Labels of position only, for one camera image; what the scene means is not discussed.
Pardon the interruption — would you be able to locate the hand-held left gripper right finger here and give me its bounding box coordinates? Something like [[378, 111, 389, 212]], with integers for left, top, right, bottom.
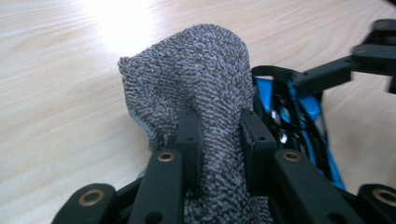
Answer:
[[241, 107, 278, 197]]

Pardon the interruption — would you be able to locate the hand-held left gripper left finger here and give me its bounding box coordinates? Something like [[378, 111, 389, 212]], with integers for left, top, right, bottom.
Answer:
[[169, 110, 204, 192]]

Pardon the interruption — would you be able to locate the blue toy car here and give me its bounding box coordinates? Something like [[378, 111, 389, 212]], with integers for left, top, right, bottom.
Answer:
[[251, 64, 347, 191]]

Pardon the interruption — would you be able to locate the grey towel cloth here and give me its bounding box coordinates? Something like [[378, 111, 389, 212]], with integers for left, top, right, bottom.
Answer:
[[117, 23, 275, 224]]

